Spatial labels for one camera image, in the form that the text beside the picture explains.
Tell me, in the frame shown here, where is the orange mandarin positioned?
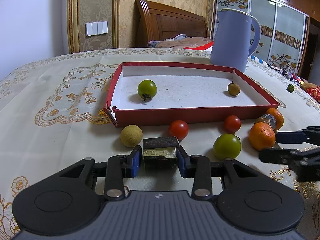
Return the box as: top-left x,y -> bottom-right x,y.
266,108 -> 284,131
248,122 -> 276,151

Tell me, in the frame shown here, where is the chocolate layered cake piece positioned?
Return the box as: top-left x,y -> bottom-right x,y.
143,137 -> 180,171

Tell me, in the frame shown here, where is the brown longan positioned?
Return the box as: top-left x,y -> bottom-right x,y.
227,82 -> 241,96

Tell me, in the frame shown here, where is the yellow-brown longan fruit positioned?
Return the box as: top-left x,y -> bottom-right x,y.
120,125 -> 143,148

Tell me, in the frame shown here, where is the large green tomato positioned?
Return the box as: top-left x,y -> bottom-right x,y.
213,134 -> 242,160

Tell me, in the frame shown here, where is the red cherry tomato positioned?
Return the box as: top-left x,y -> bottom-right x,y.
169,120 -> 189,140
223,115 -> 241,133

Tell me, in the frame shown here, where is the small green fruit far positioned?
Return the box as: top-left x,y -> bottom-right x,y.
287,84 -> 295,93

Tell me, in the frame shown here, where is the red shallow cardboard box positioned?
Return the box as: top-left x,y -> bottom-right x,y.
104,62 -> 279,127

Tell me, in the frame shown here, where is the blue electric kettle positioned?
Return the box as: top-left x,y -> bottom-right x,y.
210,9 -> 261,72

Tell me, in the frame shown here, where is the bedding pile on bed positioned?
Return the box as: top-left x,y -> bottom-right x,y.
147,34 -> 213,50

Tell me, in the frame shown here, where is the wardrobe with sliding doors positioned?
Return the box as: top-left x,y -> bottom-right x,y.
210,0 -> 319,79

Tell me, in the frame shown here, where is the wooden bed headboard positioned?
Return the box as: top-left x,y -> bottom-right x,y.
135,0 -> 208,48

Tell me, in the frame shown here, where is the white wall switch panel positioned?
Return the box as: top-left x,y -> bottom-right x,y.
85,21 -> 108,37

